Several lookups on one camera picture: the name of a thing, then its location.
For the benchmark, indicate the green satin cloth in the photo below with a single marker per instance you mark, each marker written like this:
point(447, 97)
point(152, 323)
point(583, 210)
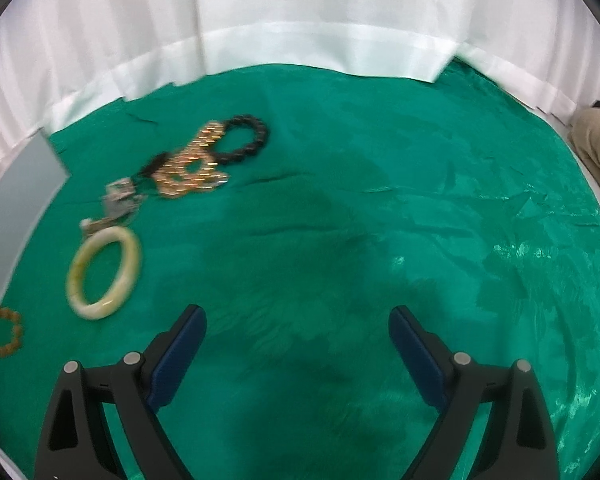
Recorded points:
point(355, 260)

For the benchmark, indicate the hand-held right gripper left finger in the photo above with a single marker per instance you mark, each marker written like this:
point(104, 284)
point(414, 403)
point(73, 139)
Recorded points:
point(177, 355)

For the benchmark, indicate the white curtain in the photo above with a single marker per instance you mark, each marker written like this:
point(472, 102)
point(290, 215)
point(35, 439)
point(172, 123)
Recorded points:
point(280, 10)

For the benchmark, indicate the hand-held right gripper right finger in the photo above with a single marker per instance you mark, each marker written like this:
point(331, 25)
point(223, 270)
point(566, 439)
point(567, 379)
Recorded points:
point(417, 355)

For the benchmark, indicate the pearl earring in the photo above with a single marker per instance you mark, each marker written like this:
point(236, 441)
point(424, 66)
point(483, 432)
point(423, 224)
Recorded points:
point(86, 224)

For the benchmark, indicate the pale jade bangle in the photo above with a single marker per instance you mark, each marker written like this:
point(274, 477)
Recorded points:
point(132, 255)

